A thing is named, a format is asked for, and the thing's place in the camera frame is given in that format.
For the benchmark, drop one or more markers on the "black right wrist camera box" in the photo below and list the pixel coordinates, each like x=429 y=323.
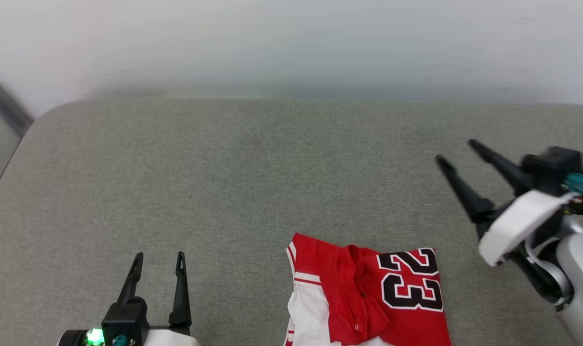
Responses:
x=551 y=166

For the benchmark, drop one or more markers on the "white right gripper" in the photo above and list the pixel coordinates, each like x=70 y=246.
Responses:
x=517 y=226

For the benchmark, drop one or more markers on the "red basketball jersey number 23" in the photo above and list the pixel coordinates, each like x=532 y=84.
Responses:
x=368 y=298

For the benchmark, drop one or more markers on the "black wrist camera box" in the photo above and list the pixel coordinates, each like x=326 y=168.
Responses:
x=125 y=319
x=551 y=166

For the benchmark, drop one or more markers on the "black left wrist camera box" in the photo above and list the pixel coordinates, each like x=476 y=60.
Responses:
x=125 y=319

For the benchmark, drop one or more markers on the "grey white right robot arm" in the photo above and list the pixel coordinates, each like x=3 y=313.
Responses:
x=579 y=274

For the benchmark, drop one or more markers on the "dark grey wall rail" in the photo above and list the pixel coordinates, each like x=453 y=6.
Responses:
x=3 y=105

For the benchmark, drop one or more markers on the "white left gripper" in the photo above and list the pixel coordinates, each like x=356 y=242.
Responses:
x=176 y=339

